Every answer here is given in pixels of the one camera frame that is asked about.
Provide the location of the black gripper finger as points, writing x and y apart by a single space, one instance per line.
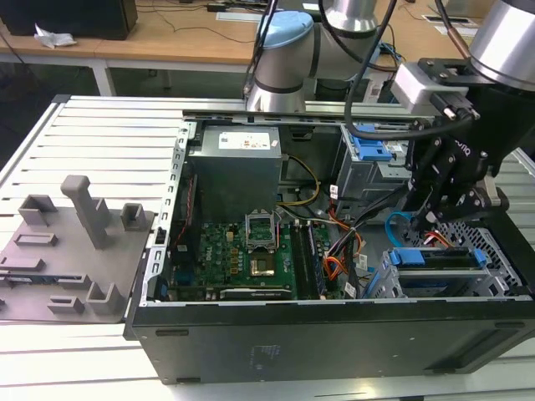
460 204
424 184

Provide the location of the hard disk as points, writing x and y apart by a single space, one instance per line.
411 257

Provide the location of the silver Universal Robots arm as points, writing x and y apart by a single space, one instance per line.
284 62

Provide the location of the metal disk bay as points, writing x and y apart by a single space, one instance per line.
501 267

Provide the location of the black RAM slot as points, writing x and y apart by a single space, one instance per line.
300 259

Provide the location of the metal drive cage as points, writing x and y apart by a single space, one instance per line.
363 184

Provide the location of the blue drive latch carrier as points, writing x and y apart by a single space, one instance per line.
370 148

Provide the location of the white printed paper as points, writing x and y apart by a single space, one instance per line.
449 30

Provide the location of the RAM stick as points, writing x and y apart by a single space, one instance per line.
317 263

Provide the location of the CPU socket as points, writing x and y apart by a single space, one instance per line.
262 265

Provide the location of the grey power supply unit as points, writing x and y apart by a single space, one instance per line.
234 175

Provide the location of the black graphics card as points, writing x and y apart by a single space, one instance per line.
255 293

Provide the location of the black PC case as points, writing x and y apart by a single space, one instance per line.
292 346

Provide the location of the green motherboard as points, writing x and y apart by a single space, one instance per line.
217 255

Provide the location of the white sheet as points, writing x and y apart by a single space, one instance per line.
236 16

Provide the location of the wooden desk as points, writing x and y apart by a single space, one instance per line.
188 46

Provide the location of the grey parts rack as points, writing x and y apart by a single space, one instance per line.
62 267

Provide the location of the black box on desk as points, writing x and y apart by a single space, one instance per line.
71 18

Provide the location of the crumpled white paper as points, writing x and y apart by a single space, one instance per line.
56 39

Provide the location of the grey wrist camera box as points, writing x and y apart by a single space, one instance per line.
414 87

